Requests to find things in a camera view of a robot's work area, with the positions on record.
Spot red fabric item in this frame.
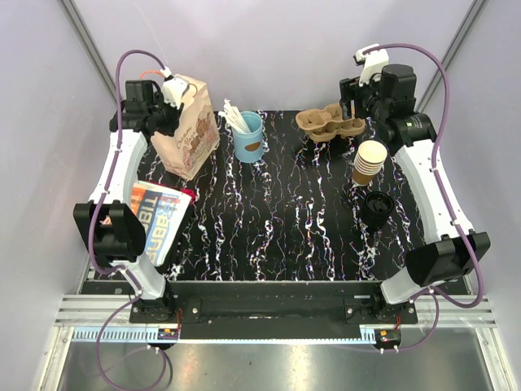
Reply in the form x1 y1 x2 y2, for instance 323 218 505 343
180 188 197 204

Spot printed kraft paper bag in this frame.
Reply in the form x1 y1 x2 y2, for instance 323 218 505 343
151 76 220 180

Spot pulp cup carrier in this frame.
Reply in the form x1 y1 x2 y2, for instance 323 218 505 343
296 103 345 136
308 118 366 143

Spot black marble pattern mat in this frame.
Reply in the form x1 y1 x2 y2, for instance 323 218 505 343
138 111 425 282

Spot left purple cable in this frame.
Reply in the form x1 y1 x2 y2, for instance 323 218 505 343
89 49 174 390

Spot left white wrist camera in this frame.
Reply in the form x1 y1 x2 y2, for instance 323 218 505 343
161 74 190 108

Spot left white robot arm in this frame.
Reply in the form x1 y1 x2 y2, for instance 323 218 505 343
73 75 193 323

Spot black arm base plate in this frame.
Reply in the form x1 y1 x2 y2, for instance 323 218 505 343
130 281 418 326

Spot stacked black cup lids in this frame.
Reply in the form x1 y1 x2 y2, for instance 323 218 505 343
360 191 395 229

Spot blue cylindrical stirrer holder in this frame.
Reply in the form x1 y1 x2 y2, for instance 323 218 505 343
232 111 265 164

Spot stacked paper coffee cups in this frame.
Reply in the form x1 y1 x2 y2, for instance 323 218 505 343
352 140 387 187

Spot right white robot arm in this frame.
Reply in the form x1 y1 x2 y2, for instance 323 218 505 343
339 60 490 323

